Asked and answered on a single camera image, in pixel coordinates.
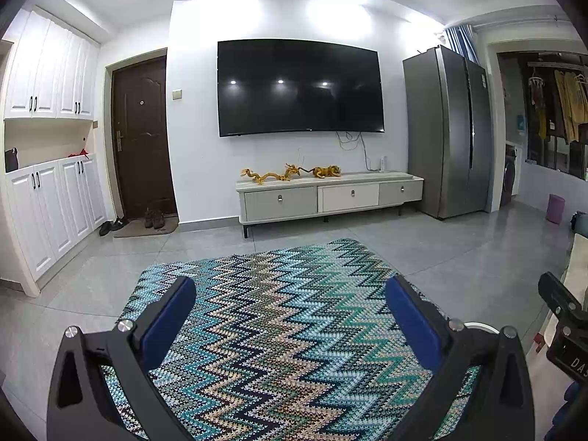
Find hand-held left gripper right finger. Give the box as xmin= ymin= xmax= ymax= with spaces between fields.
xmin=383 ymin=275 xmax=536 ymax=441

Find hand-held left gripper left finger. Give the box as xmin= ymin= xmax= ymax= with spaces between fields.
xmin=46 ymin=276 xmax=198 ymax=441

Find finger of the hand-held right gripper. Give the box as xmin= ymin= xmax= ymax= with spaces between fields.
xmin=537 ymin=272 xmax=588 ymax=327

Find white round bin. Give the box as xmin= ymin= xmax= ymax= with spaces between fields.
xmin=465 ymin=322 xmax=501 ymax=337

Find person's right forearm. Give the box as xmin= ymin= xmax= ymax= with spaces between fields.
xmin=563 ymin=379 xmax=588 ymax=428

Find brown door mat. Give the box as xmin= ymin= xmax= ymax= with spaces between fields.
xmin=114 ymin=217 xmax=180 ymax=239

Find zigzag knitted blanket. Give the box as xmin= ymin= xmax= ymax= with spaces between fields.
xmin=98 ymin=238 xmax=483 ymax=441

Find washing machine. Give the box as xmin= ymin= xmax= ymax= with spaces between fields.
xmin=500 ymin=143 xmax=522 ymax=207

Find white base cabinet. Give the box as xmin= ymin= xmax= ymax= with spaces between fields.
xmin=0 ymin=154 xmax=108 ymax=297

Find grey white television cabinet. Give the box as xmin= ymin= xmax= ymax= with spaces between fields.
xmin=236 ymin=171 xmax=424 ymax=239

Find golden dragon figurine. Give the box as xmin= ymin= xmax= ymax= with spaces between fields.
xmin=240 ymin=163 xmax=301 ymax=185

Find brown entrance door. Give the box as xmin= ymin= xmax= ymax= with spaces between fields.
xmin=111 ymin=55 xmax=179 ymax=221

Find yellow hanging garment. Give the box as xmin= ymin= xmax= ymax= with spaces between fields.
xmin=553 ymin=70 xmax=588 ymax=143

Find silver double-door fridge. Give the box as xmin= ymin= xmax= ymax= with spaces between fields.
xmin=402 ymin=45 xmax=493 ymax=220

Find hanger with small clothes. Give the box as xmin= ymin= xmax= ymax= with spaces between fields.
xmin=528 ymin=76 xmax=549 ymax=139

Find blue curtain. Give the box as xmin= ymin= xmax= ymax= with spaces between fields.
xmin=443 ymin=25 xmax=478 ymax=65

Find black wall television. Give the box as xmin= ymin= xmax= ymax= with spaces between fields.
xmin=217 ymin=40 xmax=386 ymax=137

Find white wall cabinet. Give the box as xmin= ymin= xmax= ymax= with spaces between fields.
xmin=4 ymin=6 xmax=101 ymax=121

